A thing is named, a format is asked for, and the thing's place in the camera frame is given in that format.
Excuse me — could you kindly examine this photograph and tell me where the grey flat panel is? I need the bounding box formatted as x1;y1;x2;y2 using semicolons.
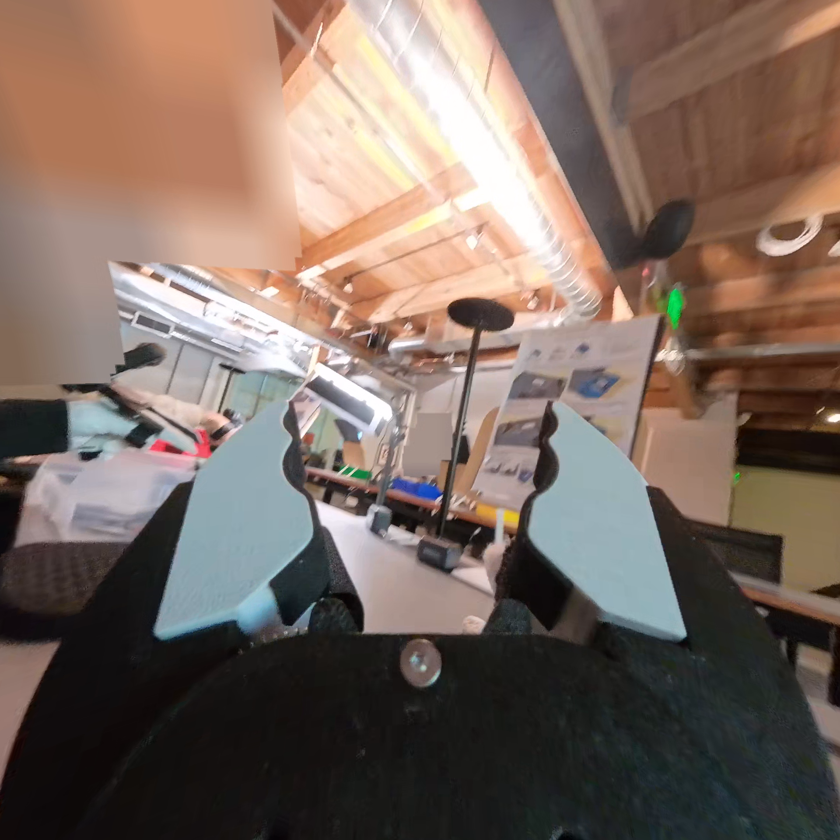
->
395;411;452;478

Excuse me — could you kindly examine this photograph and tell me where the black power adapter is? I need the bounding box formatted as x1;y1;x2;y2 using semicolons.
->
415;536;465;574

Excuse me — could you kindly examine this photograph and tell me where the person's right hand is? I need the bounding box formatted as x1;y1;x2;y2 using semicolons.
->
462;539;509;635

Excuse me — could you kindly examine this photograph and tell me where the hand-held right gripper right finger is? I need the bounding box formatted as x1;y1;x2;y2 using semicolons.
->
521;400;688;644

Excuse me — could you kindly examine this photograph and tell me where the person's left forearm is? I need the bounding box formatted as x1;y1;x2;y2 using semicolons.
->
0;397;71;458

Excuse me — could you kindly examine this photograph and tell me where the clear plastic bin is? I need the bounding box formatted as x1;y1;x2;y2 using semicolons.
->
16;449;199;550

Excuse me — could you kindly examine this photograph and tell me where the white cable coil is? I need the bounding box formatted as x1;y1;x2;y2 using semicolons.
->
753;212;828;258

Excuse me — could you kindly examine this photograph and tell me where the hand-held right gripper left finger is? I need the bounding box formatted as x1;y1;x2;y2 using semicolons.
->
154;400;315;641

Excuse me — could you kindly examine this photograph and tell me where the black office chair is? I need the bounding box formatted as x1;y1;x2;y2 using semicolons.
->
688;517;786;586

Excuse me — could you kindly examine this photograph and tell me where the black hex-patterned pouch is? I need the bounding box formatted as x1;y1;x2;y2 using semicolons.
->
0;540;133;642

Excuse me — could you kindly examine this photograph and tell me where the bright light panel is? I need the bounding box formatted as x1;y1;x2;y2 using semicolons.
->
304;373;396;438

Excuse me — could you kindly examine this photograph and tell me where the black round speaker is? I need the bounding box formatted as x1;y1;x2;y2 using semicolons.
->
632;198;698;271

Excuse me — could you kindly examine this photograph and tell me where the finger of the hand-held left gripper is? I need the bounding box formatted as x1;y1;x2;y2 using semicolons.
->
141;410;199;455

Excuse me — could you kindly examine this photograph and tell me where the long wooden desk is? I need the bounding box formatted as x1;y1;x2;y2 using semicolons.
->
304;465;521;527

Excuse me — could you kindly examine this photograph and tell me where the silver air duct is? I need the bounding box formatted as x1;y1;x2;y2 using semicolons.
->
346;0;606;324

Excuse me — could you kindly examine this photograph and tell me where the instruction sheet on stand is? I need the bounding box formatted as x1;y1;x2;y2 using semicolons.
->
471;313;668;521

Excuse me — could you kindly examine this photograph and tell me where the black pole stand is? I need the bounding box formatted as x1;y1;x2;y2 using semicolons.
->
435;297;517;543
218;363;248;412

